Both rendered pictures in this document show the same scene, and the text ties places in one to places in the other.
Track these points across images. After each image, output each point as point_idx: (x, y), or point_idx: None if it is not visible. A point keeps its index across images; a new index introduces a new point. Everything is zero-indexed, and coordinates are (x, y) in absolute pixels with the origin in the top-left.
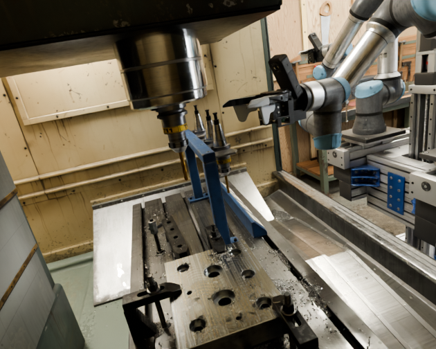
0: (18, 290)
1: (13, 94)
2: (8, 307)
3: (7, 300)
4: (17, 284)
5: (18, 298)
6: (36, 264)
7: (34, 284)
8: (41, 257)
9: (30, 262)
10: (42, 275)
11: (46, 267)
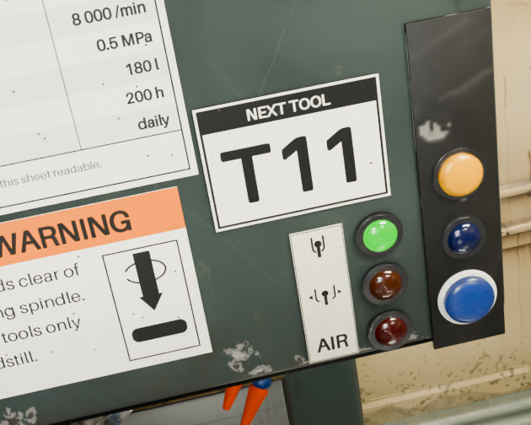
0: (180, 412)
1: None
2: (141, 421)
3: (142, 412)
4: (184, 405)
5: (174, 421)
6: (264, 400)
7: (235, 423)
8: (342, 390)
9: (248, 390)
10: (274, 421)
11: (346, 411)
